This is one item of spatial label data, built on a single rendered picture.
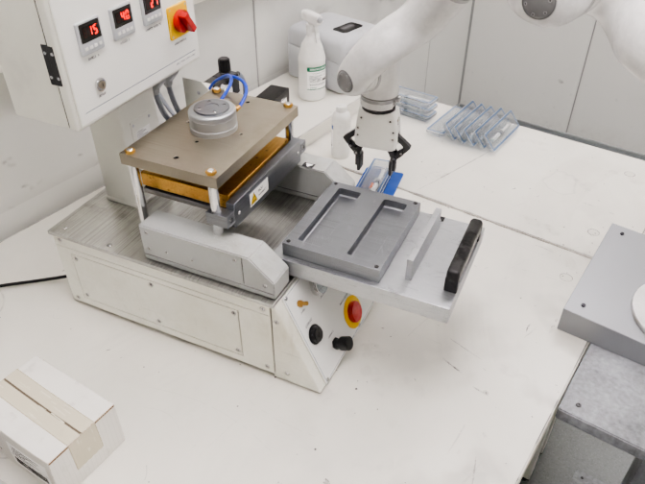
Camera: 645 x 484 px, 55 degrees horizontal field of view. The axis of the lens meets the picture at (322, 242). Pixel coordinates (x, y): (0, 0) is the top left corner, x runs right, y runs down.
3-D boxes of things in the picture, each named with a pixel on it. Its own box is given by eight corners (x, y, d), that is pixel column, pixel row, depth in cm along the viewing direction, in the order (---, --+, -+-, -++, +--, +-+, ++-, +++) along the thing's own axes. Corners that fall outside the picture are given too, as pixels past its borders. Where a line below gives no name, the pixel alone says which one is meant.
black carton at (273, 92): (257, 118, 175) (255, 96, 171) (272, 106, 182) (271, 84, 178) (275, 122, 173) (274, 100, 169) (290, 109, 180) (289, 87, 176)
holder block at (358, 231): (282, 254, 99) (281, 241, 98) (333, 192, 114) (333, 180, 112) (378, 283, 94) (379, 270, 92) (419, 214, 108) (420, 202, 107)
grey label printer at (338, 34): (286, 76, 199) (284, 22, 188) (326, 59, 211) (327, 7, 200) (345, 98, 186) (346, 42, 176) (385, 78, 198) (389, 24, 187)
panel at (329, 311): (325, 385, 106) (280, 299, 98) (386, 279, 127) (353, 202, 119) (335, 385, 105) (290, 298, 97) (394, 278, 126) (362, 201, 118)
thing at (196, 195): (144, 192, 105) (133, 142, 99) (215, 135, 121) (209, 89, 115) (231, 217, 99) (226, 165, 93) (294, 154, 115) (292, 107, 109)
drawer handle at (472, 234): (442, 290, 93) (445, 270, 90) (467, 235, 103) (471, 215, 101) (456, 294, 92) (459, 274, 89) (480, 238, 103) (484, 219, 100)
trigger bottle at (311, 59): (294, 94, 188) (291, 11, 173) (316, 87, 192) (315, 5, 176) (309, 105, 182) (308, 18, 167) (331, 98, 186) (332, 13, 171)
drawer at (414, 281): (271, 273, 102) (268, 235, 97) (326, 204, 117) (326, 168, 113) (446, 327, 92) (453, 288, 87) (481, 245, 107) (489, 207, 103)
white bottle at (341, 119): (353, 154, 169) (354, 104, 160) (343, 161, 165) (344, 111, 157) (338, 148, 171) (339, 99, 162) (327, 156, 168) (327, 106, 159)
